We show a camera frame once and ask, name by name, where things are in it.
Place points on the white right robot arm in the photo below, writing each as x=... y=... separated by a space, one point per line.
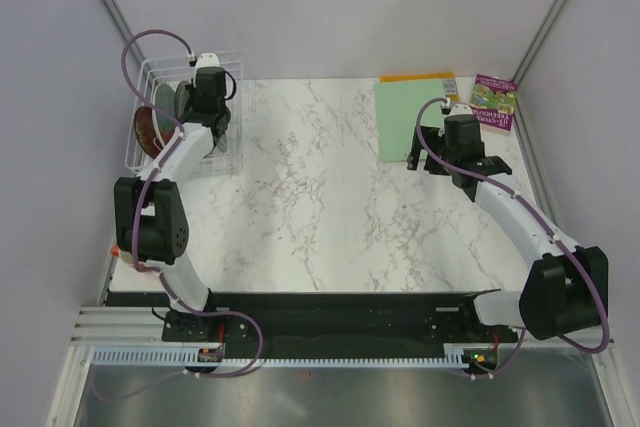
x=566 y=289

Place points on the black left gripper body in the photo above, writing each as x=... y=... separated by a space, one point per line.
x=192 y=93

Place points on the green folder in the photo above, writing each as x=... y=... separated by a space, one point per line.
x=397 y=105

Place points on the white wire dish rack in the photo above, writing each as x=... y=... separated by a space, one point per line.
x=165 y=81

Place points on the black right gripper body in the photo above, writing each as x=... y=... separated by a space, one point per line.
x=436 y=142

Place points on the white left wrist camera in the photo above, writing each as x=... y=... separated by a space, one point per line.
x=204 y=60

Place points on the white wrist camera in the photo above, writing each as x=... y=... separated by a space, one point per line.
x=455 y=109
x=204 y=60

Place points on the orange folder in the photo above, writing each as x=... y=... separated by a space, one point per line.
x=447 y=78

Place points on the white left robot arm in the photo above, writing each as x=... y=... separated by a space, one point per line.
x=150 y=220

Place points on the dark red patterned plate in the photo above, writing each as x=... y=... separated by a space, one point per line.
x=147 y=132

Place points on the blue floral plate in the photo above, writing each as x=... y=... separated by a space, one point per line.
x=163 y=118

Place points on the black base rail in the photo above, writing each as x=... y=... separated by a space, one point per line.
x=335 y=324

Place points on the purple children's book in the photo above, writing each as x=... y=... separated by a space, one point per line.
x=493 y=101

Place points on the white cable duct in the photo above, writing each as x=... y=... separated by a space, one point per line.
x=448 y=357

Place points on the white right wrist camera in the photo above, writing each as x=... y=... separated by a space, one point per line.
x=455 y=109

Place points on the grey plate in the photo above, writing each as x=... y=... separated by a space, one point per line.
x=183 y=103

